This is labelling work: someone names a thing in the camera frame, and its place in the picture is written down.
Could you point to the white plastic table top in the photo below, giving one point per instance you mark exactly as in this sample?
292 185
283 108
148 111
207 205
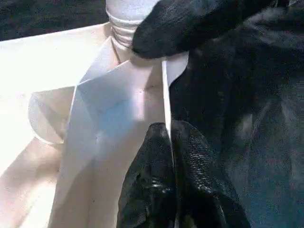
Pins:
35 59

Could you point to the white plastic table leg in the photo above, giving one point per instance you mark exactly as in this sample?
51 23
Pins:
123 26

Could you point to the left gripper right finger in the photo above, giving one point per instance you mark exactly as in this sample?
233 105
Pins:
202 190

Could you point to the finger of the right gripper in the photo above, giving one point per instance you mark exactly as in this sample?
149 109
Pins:
178 28

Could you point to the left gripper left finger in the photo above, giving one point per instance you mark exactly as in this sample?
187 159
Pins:
149 185

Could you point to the black work mat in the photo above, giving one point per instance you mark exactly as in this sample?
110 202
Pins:
249 107

